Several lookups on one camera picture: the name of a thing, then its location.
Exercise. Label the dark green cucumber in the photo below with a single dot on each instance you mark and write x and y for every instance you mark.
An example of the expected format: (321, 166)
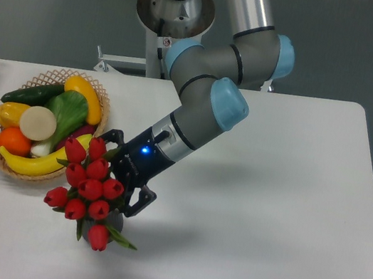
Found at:
(33, 96)

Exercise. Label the yellow bell pepper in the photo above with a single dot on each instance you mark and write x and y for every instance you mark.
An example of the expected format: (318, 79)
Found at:
(11, 112)

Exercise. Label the green bok choy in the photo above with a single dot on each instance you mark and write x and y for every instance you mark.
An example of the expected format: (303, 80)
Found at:
(70, 109)

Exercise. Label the long yellow banana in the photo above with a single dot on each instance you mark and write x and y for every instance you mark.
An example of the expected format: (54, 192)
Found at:
(41, 167)

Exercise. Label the yellow squash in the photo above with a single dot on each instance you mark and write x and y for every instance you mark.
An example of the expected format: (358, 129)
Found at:
(82, 86)

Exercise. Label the dark grey ribbed vase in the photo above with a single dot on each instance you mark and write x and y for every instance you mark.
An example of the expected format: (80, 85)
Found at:
(114, 219)

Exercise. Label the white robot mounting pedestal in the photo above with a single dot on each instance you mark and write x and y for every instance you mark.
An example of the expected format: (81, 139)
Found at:
(190, 18)

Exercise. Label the orange fruit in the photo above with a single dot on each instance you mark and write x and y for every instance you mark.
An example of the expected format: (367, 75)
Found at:
(15, 142)

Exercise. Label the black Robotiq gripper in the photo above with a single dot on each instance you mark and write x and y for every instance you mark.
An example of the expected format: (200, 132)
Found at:
(134, 163)

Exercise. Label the red tulip bouquet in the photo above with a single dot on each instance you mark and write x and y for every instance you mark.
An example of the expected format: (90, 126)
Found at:
(93, 192)

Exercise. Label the beige round disc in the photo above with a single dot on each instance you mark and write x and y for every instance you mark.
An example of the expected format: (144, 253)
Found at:
(38, 123)

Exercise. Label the purple eggplant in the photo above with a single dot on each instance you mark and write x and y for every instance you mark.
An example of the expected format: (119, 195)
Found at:
(84, 129)

